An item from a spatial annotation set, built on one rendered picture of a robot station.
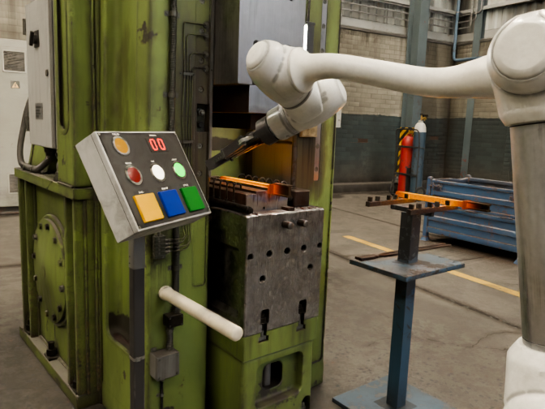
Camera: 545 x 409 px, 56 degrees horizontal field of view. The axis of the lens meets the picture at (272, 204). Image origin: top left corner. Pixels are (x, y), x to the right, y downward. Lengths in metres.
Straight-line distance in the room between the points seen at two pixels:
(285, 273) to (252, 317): 0.21
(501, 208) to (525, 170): 4.55
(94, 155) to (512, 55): 0.98
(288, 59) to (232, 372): 1.27
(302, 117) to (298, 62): 0.17
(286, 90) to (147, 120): 0.71
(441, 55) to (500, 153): 2.33
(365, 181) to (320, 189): 7.73
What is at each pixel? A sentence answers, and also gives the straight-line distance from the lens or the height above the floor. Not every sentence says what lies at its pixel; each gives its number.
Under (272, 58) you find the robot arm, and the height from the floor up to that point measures 1.38.
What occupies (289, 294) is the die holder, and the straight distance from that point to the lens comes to 2.00.
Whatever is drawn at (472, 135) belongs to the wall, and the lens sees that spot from 11.03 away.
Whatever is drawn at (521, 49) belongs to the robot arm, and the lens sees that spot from 0.88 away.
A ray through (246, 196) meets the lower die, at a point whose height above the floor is 0.97.
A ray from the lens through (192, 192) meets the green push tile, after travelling 1.54.
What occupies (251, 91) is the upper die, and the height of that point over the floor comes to 1.34.
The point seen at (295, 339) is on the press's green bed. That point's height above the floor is 0.40.
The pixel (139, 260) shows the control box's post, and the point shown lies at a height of 0.82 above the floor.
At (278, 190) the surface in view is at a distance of 1.88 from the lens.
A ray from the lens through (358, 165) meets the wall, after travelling 9.87.
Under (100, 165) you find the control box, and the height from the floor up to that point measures 1.12.
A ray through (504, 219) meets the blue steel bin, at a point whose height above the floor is 0.40.
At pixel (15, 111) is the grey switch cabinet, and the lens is 6.99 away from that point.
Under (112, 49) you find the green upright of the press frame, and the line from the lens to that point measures 2.15.
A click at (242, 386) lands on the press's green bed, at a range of 2.02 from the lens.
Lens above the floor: 1.24
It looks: 9 degrees down
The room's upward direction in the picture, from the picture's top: 2 degrees clockwise
